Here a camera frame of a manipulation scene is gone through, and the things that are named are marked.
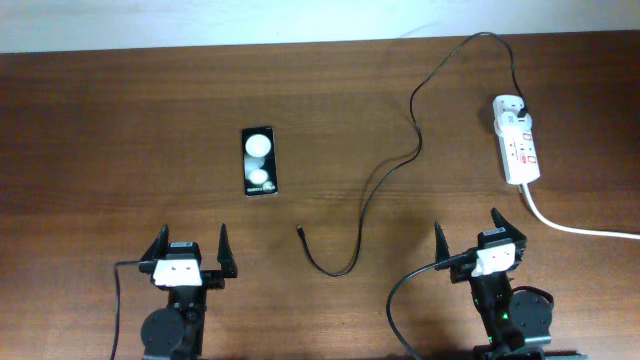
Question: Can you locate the white power strip cord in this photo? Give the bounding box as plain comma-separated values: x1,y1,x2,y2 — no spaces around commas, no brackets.
518,182,640,241

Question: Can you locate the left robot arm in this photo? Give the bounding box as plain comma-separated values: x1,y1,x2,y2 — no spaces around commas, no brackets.
139,225,238,360

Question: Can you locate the black smartphone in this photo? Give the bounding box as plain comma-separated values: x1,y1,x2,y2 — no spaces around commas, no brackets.
241,126,279,197

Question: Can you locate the black charger cable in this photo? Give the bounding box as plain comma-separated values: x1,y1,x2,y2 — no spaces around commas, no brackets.
295,31,530,278

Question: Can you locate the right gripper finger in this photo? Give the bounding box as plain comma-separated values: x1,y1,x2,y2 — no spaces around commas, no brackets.
491,208,523,238
434,221,451,264

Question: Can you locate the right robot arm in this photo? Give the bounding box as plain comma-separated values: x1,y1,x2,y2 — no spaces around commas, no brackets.
434,209,554,359

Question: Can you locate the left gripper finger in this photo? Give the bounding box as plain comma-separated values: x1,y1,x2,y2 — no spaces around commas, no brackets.
217,224,236,273
141,224,169,262

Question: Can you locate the white power strip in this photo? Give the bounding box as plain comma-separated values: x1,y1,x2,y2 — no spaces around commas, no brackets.
492,95,540,186

